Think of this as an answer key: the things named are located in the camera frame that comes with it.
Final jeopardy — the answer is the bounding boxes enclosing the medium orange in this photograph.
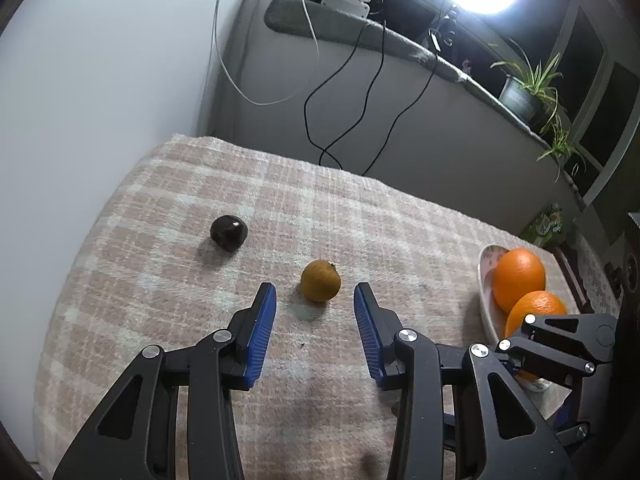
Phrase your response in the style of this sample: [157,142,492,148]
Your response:
[503,289,569,380]

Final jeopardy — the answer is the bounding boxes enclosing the large orange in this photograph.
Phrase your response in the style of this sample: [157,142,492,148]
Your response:
[491,248,546,313]

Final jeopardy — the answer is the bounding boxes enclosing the pink plaid tablecloth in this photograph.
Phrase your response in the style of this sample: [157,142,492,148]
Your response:
[35,136,518,479]

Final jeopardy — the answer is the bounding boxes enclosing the dark plum far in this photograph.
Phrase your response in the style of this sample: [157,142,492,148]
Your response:
[209,214,248,252]

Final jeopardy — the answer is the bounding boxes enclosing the brown kiwi berry far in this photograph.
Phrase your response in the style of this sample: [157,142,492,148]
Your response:
[300,259,342,302]

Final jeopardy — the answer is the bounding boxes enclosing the potted spider plant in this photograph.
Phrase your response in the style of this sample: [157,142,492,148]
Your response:
[490,39,587,178]

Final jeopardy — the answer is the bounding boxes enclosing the grey green sill cloth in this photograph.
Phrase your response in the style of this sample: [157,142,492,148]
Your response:
[236,0,584,216]

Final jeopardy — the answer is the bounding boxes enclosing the black cable right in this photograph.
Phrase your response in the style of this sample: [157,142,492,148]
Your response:
[360,49,441,177]

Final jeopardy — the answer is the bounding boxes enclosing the black cable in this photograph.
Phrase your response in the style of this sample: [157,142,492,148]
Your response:
[302,19,388,170]
[360,49,441,177]

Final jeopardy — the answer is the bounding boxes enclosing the black cable left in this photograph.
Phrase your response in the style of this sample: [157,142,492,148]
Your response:
[302,19,388,170]

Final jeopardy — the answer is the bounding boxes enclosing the white cable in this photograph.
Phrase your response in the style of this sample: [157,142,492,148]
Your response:
[211,0,321,108]

